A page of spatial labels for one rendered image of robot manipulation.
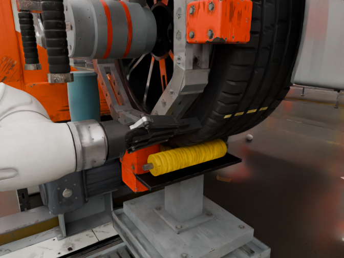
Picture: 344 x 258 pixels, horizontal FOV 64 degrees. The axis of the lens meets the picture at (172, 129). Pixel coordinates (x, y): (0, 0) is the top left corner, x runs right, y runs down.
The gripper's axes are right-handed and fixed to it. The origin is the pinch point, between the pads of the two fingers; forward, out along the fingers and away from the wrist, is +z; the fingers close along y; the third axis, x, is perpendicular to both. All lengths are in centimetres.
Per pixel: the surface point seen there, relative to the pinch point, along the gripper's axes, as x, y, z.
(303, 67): -4.6, 24.2, 10.3
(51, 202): 7, -55, -25
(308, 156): -5, -84, 160
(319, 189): -28, -61, 117
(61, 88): 47, -44, -13
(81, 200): 5, -57, -15
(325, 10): 0.2, 32.3, 10.3
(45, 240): -1, -78, -27
